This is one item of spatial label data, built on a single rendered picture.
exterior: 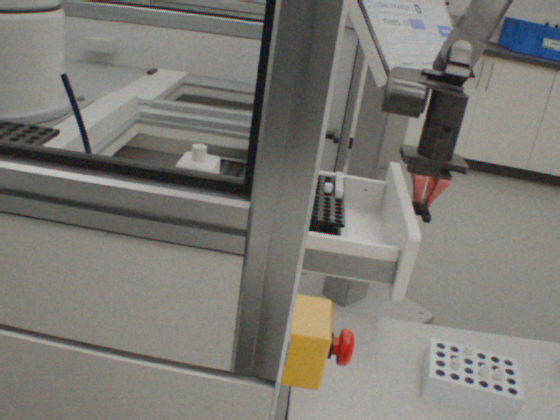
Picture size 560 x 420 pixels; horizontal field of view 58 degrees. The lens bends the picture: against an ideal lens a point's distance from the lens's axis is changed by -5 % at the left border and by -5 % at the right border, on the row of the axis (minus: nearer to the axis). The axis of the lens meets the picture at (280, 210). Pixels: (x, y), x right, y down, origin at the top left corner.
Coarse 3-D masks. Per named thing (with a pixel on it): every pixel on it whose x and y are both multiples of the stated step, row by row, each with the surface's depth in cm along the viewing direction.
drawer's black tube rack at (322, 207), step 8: (320, 176) 92; (328, 176) 92; (320, 184) 89; (320, 192) 86; (320, 200) 83; (328, 200) 84; (312, 208) 80; (320, 208) 80; (328, 208) 82; (312, 216) 78; (320, 216) 78; (328, 216) 79; (312, 224) 82; (320, 224) 77; (328, 224) 77; (320, 232) 80; (328, 232) 79; (336, 232) 80
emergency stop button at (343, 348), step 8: (344, 328) 56; (344, 336) 55; (352, 336) 55; (336, 344) 55; (344, 344) 54; (352, 344) 54; (336, 352) 55; (344, 352) 54; (352, 352) 54; (336, 360) 55; (344, 360) 54
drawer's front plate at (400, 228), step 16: (400, 176) 89; (400, 192) 83; (384, 208) 94; (400, 208) 79; (384, 224) 91; (400, 224) 77; (416, 224) 73; (400, 240) 75; (416, 240) 70; (400, 256) 73; (400, 272) 72; (400, 288) 74
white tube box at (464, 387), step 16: (432, 352) 69; (448, 352) 69; (480, 352) 70; (432, 368) 66; (448, 368) 66; (464, 368) 67; (512, 368) 68; (432, 384) 65; (448, 384) 64; (464, 384) 64; (480, 384) 65; (496, 384) 65; (512, 384) 65; (432, 400) 66; (448, 400) 65; (464, 400) 65; (480, 400) 64; (496, 400) 63; (512, 400) 63; (496, 416) 64; (512, 416) 64
